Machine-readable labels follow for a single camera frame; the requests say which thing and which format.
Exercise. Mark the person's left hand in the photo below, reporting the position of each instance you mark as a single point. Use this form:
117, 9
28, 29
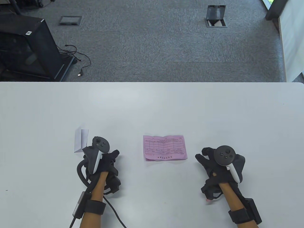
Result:
108, 163

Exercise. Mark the person's right hand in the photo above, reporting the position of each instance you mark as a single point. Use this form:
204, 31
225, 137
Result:
210, 166

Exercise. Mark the white paper invoice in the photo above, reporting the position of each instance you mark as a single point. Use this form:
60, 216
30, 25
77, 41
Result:
78, 140

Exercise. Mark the pink paper invoice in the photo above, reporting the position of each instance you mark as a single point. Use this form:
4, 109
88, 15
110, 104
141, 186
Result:
163, 147

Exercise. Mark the person's left forearm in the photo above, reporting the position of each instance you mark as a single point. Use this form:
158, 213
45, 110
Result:
95, 194

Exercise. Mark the person's right forearm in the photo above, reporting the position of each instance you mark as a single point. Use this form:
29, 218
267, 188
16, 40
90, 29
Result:
231, 199

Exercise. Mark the black wrist pack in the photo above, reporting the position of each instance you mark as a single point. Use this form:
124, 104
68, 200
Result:
79, 206
253, 211

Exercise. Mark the black cabinet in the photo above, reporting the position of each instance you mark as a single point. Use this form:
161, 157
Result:
35, 47

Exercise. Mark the closed grey floor socket box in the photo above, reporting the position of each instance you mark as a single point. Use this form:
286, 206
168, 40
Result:
70, 20

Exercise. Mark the open grey floor socket box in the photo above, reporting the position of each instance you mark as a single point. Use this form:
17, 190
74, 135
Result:
215, 13

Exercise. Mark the white partition panel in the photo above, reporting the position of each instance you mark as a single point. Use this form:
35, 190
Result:
293, 35

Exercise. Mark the dark grey pillar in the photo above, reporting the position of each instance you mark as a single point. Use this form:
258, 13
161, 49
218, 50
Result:
276, 9

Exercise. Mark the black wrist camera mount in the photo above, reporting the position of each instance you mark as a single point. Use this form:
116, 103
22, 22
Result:
114, 182
210, 190

